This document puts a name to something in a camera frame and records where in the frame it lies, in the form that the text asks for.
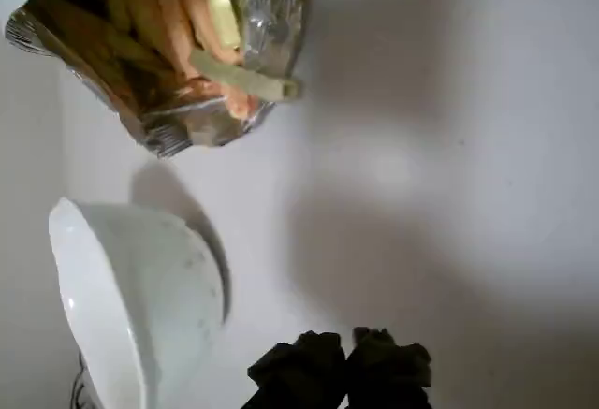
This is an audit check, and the white ceramic bowl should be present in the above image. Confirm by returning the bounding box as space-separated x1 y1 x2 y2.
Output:
48 197 233 409

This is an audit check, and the white veggie straws packet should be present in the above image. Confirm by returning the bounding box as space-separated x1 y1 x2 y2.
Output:
4 0 313 160

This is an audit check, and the black cable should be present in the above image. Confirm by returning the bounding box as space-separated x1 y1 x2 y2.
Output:
69 351 100 409

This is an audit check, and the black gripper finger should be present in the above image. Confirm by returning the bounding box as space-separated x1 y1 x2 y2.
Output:
246 331 348 409
347 327 433 409

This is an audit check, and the orange veggie straw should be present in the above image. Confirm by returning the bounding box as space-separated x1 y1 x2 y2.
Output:
156 0 221 78

